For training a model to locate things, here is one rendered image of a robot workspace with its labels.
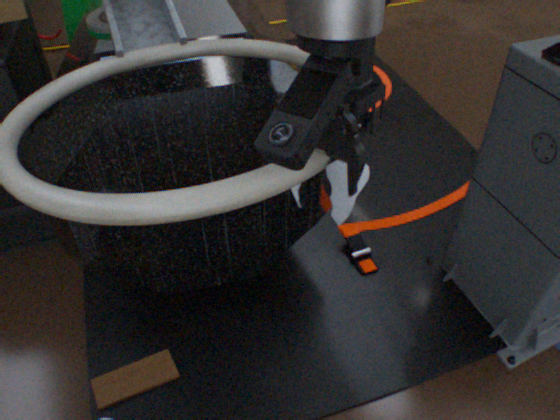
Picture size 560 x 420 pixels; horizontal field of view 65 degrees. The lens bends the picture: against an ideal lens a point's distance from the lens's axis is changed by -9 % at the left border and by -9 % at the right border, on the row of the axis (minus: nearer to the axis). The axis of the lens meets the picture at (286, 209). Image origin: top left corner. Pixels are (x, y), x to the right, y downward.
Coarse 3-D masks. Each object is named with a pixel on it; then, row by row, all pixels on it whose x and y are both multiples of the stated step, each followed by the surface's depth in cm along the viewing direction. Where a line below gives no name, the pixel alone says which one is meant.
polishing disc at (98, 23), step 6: (102, 6) 115; (96, 12) 112; (102, 12) 112; (90, 18) 109; (96, 18) 109; (102, 18) 109; (90, 24) 106; (96, 24) 106; (102, 24) 106; (96, 30) 105; (102, 30) 104; (108, 30) 104
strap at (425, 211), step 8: (376, 72) 273; (384, 80) 266; (376, 104) 246; (456, 192) 194; (464, 192) 194; (440, 200) 191; (448, 200) 191; (456, 200) 191; (424, 208) 187; (432, 208) 187; (440, 208) 187; (400, 216) 184; (408, 216) 184; (416, 216) 184; (424, 216) 184; (360, 224) 181; (368, 224) 181; (376, 224) 181; (384, 224) 181; (392, 224) 181
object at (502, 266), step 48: (528, 48) 107; (528, 96) 109; (528, 144) 113; (480, 192) 136; (528, 192) 118; (480, 240) 142; (528, 240) 122; (480, 288) 148; (528, 288) 127; (528, 336) 139
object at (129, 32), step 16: (112, 0) 89; (128, 0) 89; (144, 0) 90; (160, 0) 88; (112, 16) 79; (128, 16) 86; (144, 16) 87; (160, 16) 87; (176, 16) 81; (112, 32) 77; (128, 32) 84; (144, 32) 84; (160, 32) 84; (176, 32) 79; (128, 48) 81; (160, 64) 80
